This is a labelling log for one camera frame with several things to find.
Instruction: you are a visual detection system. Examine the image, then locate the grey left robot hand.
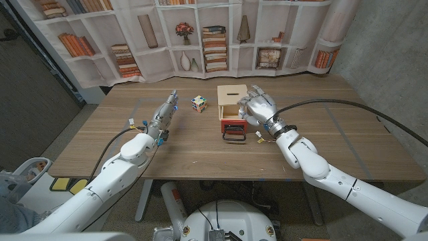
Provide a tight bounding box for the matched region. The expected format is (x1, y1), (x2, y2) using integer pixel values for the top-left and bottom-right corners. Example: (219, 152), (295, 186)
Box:
(146, 89), (179, 143)

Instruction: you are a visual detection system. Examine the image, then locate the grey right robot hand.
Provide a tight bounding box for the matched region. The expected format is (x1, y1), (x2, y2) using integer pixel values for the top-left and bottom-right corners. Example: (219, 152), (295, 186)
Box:
(237, 84), (298, 139)

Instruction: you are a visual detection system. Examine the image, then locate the light wooden slotted box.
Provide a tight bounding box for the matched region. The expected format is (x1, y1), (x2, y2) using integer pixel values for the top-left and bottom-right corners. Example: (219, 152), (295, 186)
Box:
(217, 84), (250, 121)

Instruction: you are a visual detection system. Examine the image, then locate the multicolour puzzle cube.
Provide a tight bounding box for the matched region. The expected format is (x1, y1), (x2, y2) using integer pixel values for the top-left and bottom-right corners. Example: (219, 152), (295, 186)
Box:
(191, 95), (208, 114)

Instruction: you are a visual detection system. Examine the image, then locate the printed bookshelf backdrop cloth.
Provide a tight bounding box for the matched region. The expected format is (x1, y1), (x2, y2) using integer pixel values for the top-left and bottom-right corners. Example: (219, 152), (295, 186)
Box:
(9, 0), (362, 90)

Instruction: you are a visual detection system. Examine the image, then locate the white cylinder with orange label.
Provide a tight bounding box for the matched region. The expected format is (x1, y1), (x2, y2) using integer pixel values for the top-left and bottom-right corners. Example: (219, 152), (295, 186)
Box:
(160, 181), (189, 240)

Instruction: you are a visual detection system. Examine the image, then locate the grey metal table leg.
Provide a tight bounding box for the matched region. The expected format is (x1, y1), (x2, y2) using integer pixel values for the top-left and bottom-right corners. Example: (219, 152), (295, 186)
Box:
(134, 179), (154, 223)
(303, 185), (324, 226)

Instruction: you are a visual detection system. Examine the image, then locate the yellow black-edged pad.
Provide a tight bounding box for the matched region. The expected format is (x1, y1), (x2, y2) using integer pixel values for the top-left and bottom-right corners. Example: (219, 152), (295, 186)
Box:
(49, 177), (70, 192)
(69, 179), (90, 195)

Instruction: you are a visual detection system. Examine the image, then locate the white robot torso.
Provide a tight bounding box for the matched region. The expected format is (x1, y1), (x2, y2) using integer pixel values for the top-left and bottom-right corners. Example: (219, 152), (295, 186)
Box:
(180, 199), (278, 241)

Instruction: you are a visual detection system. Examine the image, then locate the crumpled silver foil tray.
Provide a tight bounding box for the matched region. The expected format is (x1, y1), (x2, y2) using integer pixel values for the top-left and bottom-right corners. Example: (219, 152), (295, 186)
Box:
(153, 226), (175, 241)

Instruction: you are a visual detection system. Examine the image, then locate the person in blue jeans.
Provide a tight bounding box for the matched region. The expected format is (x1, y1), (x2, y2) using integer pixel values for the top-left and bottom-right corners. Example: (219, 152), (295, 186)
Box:
(0, 172), (51, 234)

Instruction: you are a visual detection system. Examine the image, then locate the left wrist connector wire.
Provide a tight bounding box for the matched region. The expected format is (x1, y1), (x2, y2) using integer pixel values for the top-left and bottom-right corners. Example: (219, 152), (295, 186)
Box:
(128, 118), (148, 131)

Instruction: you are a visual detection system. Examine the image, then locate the wrist connector wire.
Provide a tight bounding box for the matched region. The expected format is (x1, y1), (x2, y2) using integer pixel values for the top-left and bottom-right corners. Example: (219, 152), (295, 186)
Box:
(128, 118), (148, 131)
(255, 130), (277, 144)

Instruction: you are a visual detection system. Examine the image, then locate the right wrist connector wire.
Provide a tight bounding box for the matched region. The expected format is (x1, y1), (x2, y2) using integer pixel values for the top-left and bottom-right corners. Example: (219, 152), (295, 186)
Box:
(255, 130), (277, 144)

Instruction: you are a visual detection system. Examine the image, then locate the red drawer with black handle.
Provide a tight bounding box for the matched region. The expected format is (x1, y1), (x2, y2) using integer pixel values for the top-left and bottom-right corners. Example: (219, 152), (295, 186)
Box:
(220, 113), (249, 142)

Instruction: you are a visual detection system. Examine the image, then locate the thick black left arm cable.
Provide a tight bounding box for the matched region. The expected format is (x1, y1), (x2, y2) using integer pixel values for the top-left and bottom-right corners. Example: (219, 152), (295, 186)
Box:
(87, 126), (150, 183)

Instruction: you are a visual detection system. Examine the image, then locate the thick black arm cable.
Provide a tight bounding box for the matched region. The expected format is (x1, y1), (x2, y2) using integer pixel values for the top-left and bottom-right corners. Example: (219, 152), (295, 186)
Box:
(276, 98), (428, 148)
(87, 126), (150, 183)

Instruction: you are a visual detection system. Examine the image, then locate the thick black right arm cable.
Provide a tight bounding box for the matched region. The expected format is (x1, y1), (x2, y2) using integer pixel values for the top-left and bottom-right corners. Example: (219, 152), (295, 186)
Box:
(276, 98), (428, 148)

